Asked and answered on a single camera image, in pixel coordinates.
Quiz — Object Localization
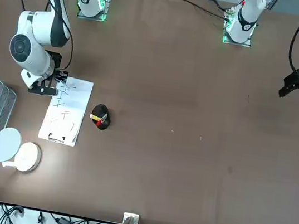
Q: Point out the black cable on table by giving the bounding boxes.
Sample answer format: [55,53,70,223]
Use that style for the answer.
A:
[161,0,231,21]

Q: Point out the red capped white pen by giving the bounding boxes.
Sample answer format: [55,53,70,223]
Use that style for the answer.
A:
[95,112,108,127]

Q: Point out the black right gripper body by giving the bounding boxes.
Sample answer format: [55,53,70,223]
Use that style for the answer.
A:
[42,50,64,73]

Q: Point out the white round desk lamp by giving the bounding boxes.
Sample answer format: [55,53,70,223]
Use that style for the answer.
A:
[0,125,45,175]

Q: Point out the white table edge bracket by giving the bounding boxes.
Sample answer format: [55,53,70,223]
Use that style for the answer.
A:
[121,211,140,224]

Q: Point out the white A4 paper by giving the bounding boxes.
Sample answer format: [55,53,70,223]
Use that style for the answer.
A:
[37,74,94,148]

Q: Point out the black mesh pen holder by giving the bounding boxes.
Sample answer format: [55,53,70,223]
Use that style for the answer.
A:
[89,103,114,132]

